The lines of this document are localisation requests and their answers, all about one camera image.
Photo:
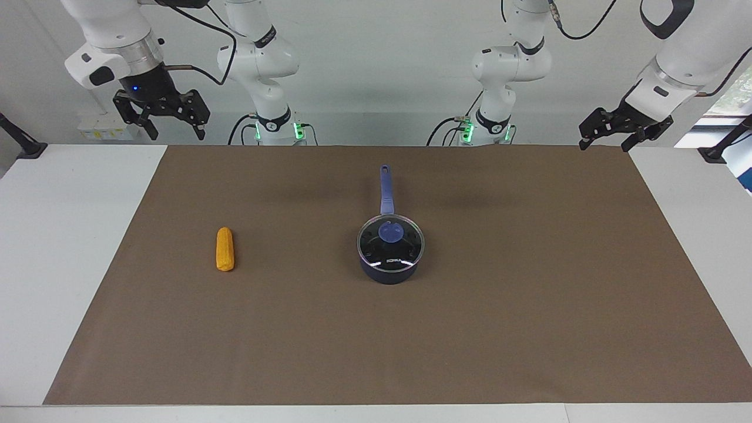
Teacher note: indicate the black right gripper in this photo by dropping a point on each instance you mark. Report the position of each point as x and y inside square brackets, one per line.
[154, 88]

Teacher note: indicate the black clamp stand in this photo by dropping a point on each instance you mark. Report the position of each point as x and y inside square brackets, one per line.
[23, 144]
[719, 151]

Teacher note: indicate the brown table mat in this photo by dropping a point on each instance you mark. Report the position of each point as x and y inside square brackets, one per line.
[376, 341]

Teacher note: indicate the blue panel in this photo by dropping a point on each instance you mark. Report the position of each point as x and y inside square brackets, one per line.
[743, 170]

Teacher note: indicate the white wall socket box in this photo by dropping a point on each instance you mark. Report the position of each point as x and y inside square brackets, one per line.
[103, 129]

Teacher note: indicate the glass lid with blue knob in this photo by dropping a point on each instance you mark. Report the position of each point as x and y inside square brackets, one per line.
[390, 244]

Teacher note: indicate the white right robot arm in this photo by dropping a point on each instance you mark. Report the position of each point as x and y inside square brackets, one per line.
[261, 59]

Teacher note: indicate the bright window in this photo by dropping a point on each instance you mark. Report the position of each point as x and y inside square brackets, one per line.
[731, 103]

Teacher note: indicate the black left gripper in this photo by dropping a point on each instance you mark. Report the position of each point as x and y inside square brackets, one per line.
[631, 117]

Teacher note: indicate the yellow corn cob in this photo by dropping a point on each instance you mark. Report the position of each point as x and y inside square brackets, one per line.
[225, 249]

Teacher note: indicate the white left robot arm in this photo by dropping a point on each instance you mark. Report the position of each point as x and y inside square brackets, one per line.
[511, 64]

